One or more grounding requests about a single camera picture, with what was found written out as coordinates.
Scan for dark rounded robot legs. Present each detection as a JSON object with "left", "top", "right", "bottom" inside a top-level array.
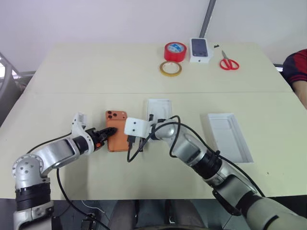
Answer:
[{"left": 114, "top": 199, "right": 207, "bottom": 230}]

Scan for white box with phone print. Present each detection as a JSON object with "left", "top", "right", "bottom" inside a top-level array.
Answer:
[{"left": 189, "top": 37, "right": 214, "bottom": 65}]

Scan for thin white cable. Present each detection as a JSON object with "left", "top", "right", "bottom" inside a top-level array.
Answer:
[{"left": 81, "top": 199, "right": 106, "bottom": 214}]

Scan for red handled scissors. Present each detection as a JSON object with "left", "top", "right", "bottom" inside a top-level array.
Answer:
[{"left": 219, "top": 50, "right": 240, "bottom": 71}]

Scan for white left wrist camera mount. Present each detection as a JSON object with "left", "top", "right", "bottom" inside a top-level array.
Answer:
[{"left": 69, "top": 111, "right": 96, "bottom": 154}]

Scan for yellow clear tape roll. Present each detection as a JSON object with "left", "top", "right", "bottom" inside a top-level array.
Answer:
[{"left": 159, "top": 60, "right": 183, "bottom": 78}]

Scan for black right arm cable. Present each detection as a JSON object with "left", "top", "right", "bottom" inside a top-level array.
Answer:
[{"left": 126, "top": 113, "right": 266, "bottom": 198}]

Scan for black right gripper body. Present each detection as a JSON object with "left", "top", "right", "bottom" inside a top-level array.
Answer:
[{"left": 126, "top": 135, "right": 138, "bottom": 147}]

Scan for person in red black shirt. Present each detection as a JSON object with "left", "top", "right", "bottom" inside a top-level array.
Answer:
[{"left": 282, "top": 48, "right": 307, "bottom": 109}]

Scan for grey metal post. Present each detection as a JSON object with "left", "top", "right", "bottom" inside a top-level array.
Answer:
[{"left": 199, "top": 0, "right": 218, "bottom": 39}]

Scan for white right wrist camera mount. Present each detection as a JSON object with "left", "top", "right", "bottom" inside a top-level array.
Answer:
[{"left": 124, "top": 117, "right": 154, "bottom": 140}]

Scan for orange smartphone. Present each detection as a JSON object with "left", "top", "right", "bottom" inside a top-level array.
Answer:
[{"left": 105, "top": 110, "right": 131, "bottom": 152}]

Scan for red tape roll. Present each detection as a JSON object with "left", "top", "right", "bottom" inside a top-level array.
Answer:
[{"left": 164, "top": 42, "right": 188, "bottom": 63}]

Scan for black device under table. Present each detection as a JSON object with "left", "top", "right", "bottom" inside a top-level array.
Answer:
[{"left": 51, "top": 212, "right": 103, "bottom": 230}]

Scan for white phone box base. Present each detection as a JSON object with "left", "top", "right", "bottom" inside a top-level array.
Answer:
[{"left": 146, "top": 98, "right": 174, "bottom": 142}]

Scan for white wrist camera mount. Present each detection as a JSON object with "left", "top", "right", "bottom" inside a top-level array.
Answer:
[
  {"left": 69, "top": 111, "right": 96, "bottom": 154},
  {"left": 124, "top": 117, "right": 154, "bottom": 140}
]

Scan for white phone box lid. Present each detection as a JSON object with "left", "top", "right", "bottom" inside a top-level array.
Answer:
[{"left": 206, "top": 113, "right": 255, "bottom": 164}]

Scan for grey metal frame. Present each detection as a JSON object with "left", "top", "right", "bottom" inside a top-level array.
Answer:
[{"left": 0, "top": 51, "right": 35, "bottom": 127}]

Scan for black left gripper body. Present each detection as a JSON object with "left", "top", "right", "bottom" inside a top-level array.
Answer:
[{"left": 85, "top": 128, "right": 106, "bottom": 152}]

